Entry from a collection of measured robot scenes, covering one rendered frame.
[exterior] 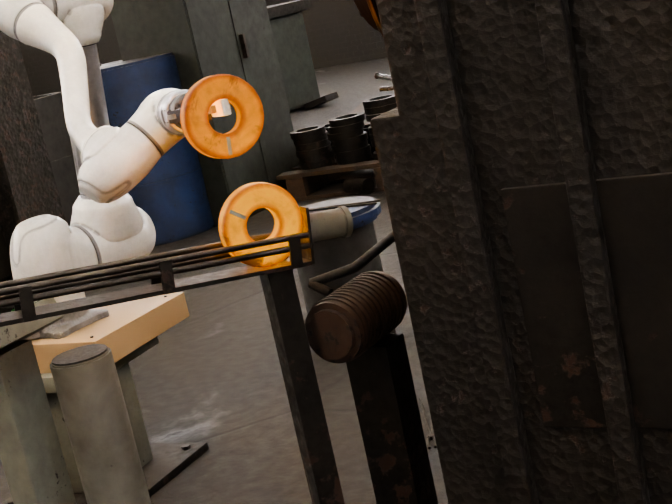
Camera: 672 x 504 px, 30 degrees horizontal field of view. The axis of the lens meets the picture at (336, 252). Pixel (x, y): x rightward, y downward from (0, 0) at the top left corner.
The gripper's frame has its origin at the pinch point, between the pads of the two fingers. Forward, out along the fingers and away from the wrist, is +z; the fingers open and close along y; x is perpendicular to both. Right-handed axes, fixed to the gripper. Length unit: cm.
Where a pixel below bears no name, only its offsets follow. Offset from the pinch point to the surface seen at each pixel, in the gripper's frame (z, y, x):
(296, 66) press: -754, -334, -15
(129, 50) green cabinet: -387, -95, 21
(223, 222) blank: 8.1, 7.3, -19.7
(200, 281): 8.7, 14.4, -28.7
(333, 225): 9.2, -13.0, -25.8
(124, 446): -12, 31, -59
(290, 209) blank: 8.4, -5.7, -20.8
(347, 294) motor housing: 7.2, -13.5, -39.7
